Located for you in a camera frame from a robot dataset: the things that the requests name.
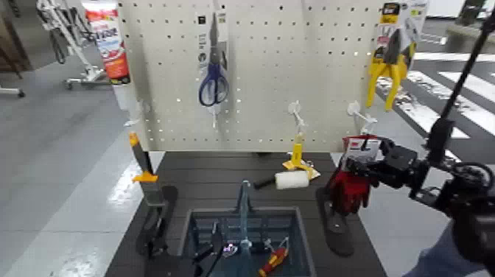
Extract blue scissors in package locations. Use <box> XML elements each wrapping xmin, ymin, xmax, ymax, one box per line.
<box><xmin>196</xmin><ymin>10</ymin><xmax>231</xmax><ymax>108</ymax></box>

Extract black oval pegboard foot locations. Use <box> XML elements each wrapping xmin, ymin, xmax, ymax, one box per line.
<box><xmin>136</xmin><ymin>185</ymin><xmax>180</xmax><ymax>257</ymax></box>
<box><xmin>315</xmin><ymin>187</ymin><xmax>355</xmax><ymax>257</ymax></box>

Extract brown wooden cabinet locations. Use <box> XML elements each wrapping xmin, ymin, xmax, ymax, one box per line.
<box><xmin>0</xmin><ymin>0</ymin><xmax>32</xmax><ymax>72</ymax></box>

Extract red white sealant tube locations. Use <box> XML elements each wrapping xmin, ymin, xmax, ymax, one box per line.
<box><xmin>82</xmin><ymin>0</ymin><xmax>133</xmax><ymax>111</ymax></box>

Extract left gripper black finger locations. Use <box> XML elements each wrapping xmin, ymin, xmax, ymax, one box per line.
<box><xmin>192</xmin><ymin>224</ymin><xmax>224</xmax><ymax>277</ymax></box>
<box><xmin>137</xmin><ymin>210</ymin><xmax>168</xmax><ymax>259</ymax></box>

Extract small shiny metal item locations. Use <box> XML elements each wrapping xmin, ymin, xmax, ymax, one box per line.
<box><xmin>221</xmin><ymin>242</ymin><xmax>239</xmax><ymax>259</ymax></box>

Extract yellow handled scraper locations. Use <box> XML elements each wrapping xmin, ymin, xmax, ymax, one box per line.
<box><xmin>281</xmin><ymin>132</ymin><xmax>322</xmax><ymax>181</ymax></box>

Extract white stand leg with wheel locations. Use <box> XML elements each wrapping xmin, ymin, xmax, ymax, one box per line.
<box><xmin>0</xmin><ymin>85</ymin><xmax>27</xmax><ymax>99</ymax></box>

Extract red yellow screwdriver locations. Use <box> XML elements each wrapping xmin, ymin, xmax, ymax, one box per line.
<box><xmin>258</xmin><ymin>246</ymin><xmax>290</xmax><ymax>277</ymax></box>

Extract orange black bar clamp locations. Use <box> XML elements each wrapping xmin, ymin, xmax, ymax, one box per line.
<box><xmin>128</xmin><ymin>132</ymin><xmax>166</xmax><ymax>208</ymax></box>

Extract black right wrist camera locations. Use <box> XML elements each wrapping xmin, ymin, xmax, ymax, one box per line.
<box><xmin>425</xmin><ymin>117</ymin><xmax>457</xmax><ymax>165</ymax></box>

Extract yellow pliers in package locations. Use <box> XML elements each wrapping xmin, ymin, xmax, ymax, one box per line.
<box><xmin>365</xmin><ymin>0</ymin><xmax>430</xmax><ymax>112</ymax></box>

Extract white pegboard hook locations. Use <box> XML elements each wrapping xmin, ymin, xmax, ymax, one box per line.
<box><xmin>287</xmin><ymin>100</ymin><xmax>309</xmax><ymax>134</ymax></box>
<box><xmin>124</xmin><ymin>99</ymin><xmax>151</xmax><ymax>127</ymax></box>
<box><xmin>206</xmin><ymin>104</ymin><xmax>225</xmax><ymax>130</ymax></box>
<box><xmin>346</xmin><ymin>101</ymin><xmax>379</xmax><ymax>135</ymax></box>

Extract red gloves with card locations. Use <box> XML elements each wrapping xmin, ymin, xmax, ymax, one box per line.
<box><xmin>323</xmin><ymin>134</ymin><xmax>384</xmax><ymax>217</ymax></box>

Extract blue grey plastic crate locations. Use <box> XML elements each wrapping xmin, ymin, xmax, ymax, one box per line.
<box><xmin>177</xmin><ymin>179</ymin><xmax>318</xmax><ymax>277</ymax></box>

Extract black tripod pole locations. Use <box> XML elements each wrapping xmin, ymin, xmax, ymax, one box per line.
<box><xmin>440</xmin><ymin>11</ymin><xmax>495</xmax><ymax>121</ymax></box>

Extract white paint roller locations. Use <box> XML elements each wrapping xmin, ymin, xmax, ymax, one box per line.
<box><xmin>253</xmin><ymin>169</ymin><xmax>311</xmax><ymax>192</ymax></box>

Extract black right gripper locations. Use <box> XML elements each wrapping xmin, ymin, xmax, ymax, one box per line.
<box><xmin>345</xmin><ymin>137</ymin><xmax>421</xmax><ymax>189</ymax></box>

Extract grey background block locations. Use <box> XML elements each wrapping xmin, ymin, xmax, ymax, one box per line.
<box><xmin>442</xmin><ymin>24</ymin><xmax>495</xmax><ymax>55</ymax></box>

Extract white wheeled stand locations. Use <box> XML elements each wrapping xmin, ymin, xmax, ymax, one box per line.
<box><xmin>35</xmin><ymin>0</ymin><xmax>111</xmax><ymax>91</ymax></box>

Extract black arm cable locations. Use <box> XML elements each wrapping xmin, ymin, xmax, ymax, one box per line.
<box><xmin>452</xmin><ymin>161</ymin><xmax>495</xmax><ymax>196</ymax></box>

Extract beige metal pegboard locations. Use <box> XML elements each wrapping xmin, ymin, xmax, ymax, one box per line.
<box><xmin>117</xmin><ymin>0</ymin><xmax>387</xmax><ymax>153</ymax></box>

